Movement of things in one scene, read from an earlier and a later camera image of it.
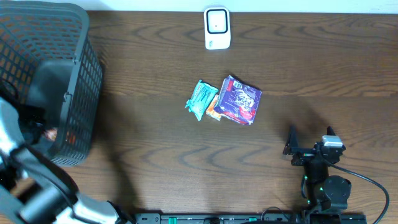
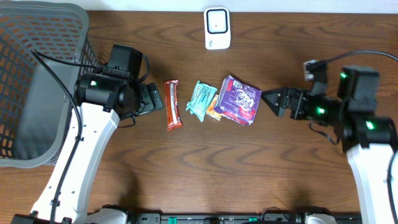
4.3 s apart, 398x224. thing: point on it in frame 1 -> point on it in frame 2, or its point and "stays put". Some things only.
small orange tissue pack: x=210 y=110 stays put
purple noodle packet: x=239 y=101 stays put
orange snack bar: x=51 y=134 -> x=173 y=120
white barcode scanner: x=217 y=28 stays put
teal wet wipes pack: x=201 y=97 stays put
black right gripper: x=304 y=155 -> x=285 y=98
